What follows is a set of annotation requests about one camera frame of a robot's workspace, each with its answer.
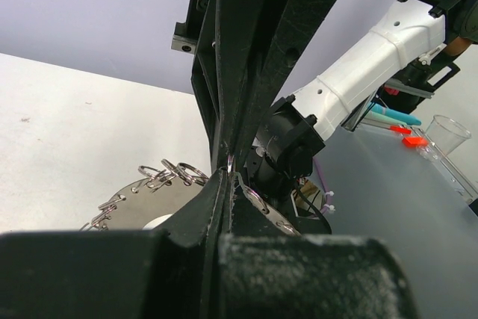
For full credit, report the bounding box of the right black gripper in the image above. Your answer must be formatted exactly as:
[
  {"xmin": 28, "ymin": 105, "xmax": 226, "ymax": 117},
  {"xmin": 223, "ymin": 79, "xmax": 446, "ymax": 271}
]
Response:
[{"xmin": 172, "ymin": 0, "xmax": 337, "ymax": 158}]

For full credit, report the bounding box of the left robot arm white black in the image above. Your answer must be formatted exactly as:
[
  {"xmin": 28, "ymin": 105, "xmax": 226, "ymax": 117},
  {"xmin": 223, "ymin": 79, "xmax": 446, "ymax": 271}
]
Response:
[{"xmin": 169, "ymin": 0, "xmax": 477, "ymax": 318}]

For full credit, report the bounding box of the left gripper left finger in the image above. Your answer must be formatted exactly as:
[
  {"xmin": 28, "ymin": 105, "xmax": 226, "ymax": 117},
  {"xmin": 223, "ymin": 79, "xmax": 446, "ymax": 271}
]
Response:
[{"xmin": 156, "ymin": 170, "xmax": 228, "ymax": 318}]

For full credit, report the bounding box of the round metal keyring disc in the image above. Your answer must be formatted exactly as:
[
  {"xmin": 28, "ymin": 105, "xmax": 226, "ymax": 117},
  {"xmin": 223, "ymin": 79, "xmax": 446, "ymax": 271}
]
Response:
[{"xmin": 80, "ymin": 154, "xmax": 302, "ymax": 238}]

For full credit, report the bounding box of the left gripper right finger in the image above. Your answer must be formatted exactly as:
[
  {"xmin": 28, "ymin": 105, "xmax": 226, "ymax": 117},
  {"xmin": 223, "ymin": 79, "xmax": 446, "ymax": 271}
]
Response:
[{"xmin": 220, "ymin": 171, "xmax": 299, "ymax": 244}]

